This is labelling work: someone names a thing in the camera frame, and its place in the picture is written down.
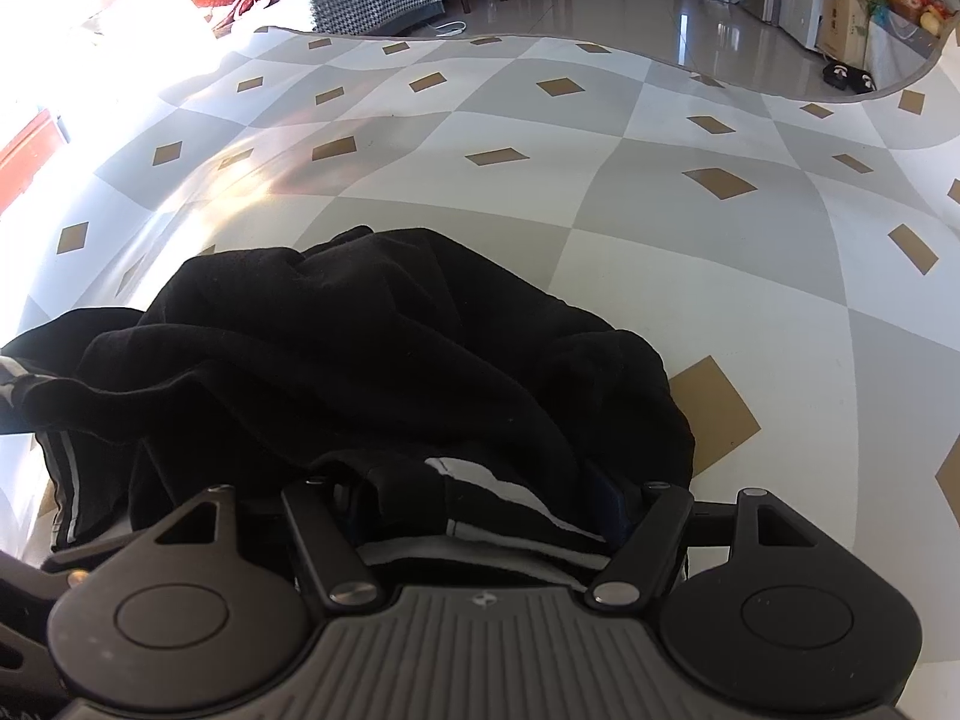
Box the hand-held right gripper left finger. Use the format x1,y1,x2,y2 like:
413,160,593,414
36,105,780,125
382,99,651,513
154,478,381,611

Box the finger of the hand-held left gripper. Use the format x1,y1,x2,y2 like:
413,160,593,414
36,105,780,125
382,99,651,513
0,531,155,695

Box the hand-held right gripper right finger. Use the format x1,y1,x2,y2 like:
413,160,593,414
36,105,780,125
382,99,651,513
589,465,818,611

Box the black white-striped t-shirt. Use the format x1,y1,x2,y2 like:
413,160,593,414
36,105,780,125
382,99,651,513
0,225,695,593

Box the red wooden furniture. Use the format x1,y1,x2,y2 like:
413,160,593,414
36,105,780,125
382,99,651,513
0,112,70,197

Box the cardboard box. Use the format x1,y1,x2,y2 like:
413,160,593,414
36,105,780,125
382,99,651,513
814,0,875,68

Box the grey covered cabinet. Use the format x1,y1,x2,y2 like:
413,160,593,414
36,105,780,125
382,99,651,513
862,11,942,88

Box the fruit basket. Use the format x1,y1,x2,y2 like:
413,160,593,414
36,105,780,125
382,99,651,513
885,0,950,35

